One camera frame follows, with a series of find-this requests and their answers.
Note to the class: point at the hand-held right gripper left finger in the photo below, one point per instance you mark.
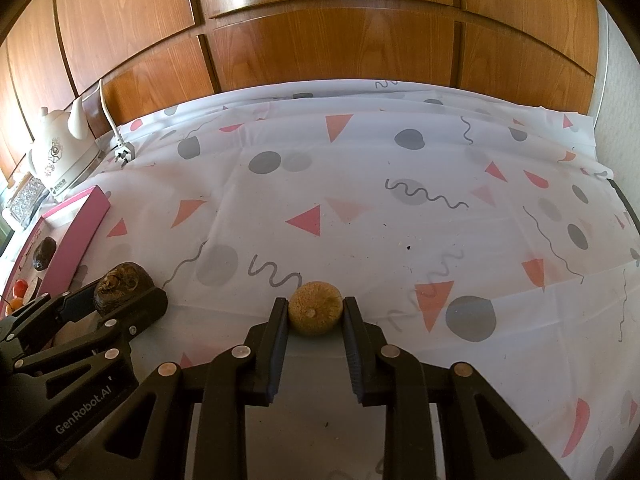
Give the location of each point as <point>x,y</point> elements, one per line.
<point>278,330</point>

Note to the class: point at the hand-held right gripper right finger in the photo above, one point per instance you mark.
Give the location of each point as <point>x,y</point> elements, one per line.
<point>353,330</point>

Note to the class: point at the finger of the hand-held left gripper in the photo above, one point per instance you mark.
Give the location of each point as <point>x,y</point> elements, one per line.
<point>70,302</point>
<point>140,312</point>

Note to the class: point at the wrinkled dark brown fruit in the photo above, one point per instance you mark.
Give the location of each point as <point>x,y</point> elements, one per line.
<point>122,285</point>

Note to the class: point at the brown kiwi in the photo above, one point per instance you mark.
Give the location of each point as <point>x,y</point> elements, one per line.
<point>315,307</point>

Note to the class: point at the red tomato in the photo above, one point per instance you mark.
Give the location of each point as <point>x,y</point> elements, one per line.
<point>19,288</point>

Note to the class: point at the smooth dark brown fruit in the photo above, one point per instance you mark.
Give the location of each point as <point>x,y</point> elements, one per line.
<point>45,255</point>

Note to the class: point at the orange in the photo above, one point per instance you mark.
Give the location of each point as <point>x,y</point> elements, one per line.
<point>15,303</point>

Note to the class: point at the pink shallow box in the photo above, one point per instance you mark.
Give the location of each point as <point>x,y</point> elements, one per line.
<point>75,235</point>

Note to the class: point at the white patterned tablecloth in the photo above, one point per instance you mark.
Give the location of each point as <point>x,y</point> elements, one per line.
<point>400,240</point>

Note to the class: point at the clear crystal box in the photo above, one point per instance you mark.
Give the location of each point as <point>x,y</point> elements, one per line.
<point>22,202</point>

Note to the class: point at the white electric kettle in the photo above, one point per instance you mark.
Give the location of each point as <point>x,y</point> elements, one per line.
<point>60,160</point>

